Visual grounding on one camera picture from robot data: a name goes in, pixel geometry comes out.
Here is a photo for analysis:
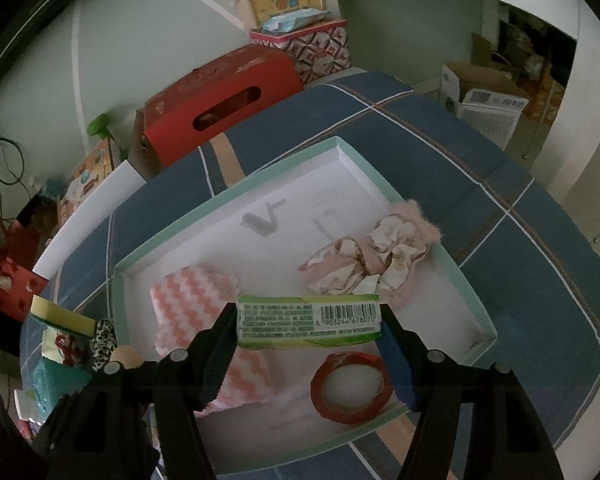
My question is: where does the red cardboard box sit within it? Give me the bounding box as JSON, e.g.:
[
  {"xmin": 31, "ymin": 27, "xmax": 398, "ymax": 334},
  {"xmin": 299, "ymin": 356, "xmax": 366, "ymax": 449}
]
[{"xmin": 133, "ymin": 43, "xmax": 306, "ymax": 182}]

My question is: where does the shallow teal box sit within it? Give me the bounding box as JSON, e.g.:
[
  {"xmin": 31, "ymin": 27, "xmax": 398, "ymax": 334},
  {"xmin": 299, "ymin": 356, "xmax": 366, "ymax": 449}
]
[{"xmin": 111, "ymin": 135, "xmax": 499, "ymax": 476}]

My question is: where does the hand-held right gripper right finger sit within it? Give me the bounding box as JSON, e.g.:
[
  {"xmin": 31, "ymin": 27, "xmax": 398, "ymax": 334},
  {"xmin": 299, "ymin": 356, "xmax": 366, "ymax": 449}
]
[{"xmin": 377, "ymin": 305, "xmax": 564, "ymax": 480}]

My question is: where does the orange toy box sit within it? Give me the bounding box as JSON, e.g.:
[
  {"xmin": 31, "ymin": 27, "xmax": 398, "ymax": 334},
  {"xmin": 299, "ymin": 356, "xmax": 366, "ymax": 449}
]
[{"xmin": 56, "ymin": 139, "xmax": 122, "ymax": 227}]

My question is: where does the pink patterned cloth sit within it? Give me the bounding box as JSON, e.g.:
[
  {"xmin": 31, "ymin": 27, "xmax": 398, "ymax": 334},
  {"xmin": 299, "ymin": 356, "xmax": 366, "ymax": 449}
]
[{"xmin": 298, "ymin": 200, "xmax": 444, "ymax": 309}]

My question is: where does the red and white hair tie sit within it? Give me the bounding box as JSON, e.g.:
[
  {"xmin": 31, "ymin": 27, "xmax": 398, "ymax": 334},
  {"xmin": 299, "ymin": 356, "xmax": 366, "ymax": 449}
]
[{"xmin": 54, "ymin": 334, "xmax": 89, "ymax": 367}]

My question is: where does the blue plaid bed sheet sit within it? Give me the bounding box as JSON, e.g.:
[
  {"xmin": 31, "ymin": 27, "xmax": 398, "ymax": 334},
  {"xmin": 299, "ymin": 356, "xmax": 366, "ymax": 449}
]
[{"xmin": 17, "ymin": 70, "xmax": 600, "ymax": 480}]

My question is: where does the open cardboard box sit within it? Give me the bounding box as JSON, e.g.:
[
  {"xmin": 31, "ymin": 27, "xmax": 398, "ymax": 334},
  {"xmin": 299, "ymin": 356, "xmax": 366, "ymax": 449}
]
[{"xmin": 439, "ymin": 60, "xmax": 532, "ymax": 150}]

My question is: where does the large light green tissue pack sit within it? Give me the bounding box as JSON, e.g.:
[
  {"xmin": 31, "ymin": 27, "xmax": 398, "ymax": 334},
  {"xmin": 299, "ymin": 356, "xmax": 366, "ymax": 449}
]
[{"xmin": 29, "ymin": 295, "xmax": 99, "ymax": 339}]

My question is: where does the red patterned gift box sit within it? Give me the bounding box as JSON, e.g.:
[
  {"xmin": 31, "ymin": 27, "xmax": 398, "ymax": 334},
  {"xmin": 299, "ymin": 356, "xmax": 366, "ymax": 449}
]
[{"xmin": 248, "ymin": 18, "xmax": 352, "ymax": 86}]

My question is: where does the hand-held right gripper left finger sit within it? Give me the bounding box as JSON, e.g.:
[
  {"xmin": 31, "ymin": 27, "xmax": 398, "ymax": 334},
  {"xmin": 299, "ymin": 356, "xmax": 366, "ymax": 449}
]
[{"xmin": 32, "ymin": 303, "xmax": 239, "ymax": 480}]

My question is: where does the black wall cable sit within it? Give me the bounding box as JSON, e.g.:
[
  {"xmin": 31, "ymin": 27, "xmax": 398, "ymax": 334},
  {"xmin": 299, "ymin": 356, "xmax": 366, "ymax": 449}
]
[{"xmin": 0, "ymin": 109, "xmax": 27, "ymax": 192}]

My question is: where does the small green tissue pack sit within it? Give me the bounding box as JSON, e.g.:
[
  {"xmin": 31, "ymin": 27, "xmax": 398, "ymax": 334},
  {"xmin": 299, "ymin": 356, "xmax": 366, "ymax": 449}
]
[{"xmin": 235, "ymin": 293, "xmax": 384, "ymax": 351}]

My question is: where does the leopard print scrunchie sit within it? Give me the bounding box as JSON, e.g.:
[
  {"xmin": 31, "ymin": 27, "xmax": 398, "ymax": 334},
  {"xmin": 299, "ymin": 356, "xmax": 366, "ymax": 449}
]
[{"xmin": 90, "ymin": 319, "xmax": 118, "ymax": 372}]

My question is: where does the light blue wipes pack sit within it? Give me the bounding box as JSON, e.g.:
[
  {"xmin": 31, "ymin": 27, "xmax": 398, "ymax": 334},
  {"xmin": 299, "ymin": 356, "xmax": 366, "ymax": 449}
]
[{"xmin": 259, "ymin": 7, "xmax": 334, "ymax": 34}]

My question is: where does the red felt tote bag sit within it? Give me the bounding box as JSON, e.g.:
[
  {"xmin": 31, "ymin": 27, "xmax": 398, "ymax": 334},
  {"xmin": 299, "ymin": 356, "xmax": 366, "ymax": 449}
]
[{"xmin": 0, "ymin": 204, "xmax": 49, "ymax": 327}]

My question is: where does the pink zigzag fuzzy sock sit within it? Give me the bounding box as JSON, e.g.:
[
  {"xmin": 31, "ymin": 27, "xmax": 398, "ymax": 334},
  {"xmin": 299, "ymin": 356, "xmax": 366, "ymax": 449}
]
[{"xmin": 150, "ymin": 263, "xmax": 272, "ymax": 417}]

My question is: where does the green plastic toy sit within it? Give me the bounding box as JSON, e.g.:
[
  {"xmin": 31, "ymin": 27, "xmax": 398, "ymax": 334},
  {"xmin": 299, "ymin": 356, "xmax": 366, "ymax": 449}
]
[{"xmin": 87, "ymin": 113, "xmax": 117, "ymax": 144}]

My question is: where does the teal wipes packet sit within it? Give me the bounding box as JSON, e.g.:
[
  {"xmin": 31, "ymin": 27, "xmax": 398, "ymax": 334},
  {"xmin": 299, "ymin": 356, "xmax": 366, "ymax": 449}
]
[{"xmin": 31, "ymin": 356, "xmax": 97, "ymax": 412}]

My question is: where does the red tape roll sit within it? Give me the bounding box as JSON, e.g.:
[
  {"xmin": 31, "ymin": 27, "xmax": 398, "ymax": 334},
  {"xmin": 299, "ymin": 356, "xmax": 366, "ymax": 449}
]
[{"xmin": 310, "ymin": 352, "xmax": 394, "ymax": 424}]

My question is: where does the beige makeup sponge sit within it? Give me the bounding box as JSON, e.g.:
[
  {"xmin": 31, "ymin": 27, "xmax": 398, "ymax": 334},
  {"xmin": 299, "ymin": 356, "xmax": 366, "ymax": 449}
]
[{"xmin": 109, "ymin": 345, "xmax": 144, "ymax": 369}]

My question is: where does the white foam board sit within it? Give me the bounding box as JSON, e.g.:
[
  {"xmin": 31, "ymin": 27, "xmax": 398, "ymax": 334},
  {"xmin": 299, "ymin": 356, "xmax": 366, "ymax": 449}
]
[{"xmin": 32, "ymin": 159, "xmax": 147, "ymax": 279}]

